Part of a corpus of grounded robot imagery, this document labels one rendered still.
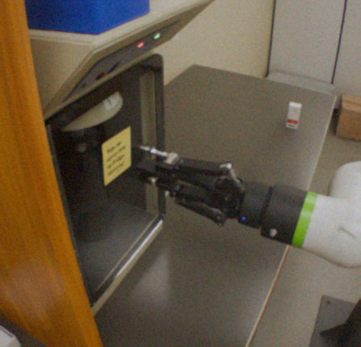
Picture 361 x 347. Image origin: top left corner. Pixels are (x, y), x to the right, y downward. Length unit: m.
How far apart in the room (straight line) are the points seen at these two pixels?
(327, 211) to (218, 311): 0.33
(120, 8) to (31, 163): 0.18
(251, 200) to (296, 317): 1.41
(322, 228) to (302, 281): 1.53
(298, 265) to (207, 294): 1.39
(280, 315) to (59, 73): 1.72
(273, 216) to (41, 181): 0.35
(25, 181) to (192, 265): 0.56
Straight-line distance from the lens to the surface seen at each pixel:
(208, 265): 0.87
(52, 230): 0.42
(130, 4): 0.41
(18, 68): 0.33
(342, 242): 0.58
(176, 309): 0.80
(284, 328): 1.92
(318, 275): 2.16
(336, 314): 2.02
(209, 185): 0.63
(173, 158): 0.71
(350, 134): 3.39
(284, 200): 0.59
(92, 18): 0.37
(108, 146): 0.60
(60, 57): 0.38
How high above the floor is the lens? 1.61
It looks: 36 degrees down
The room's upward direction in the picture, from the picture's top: straight up
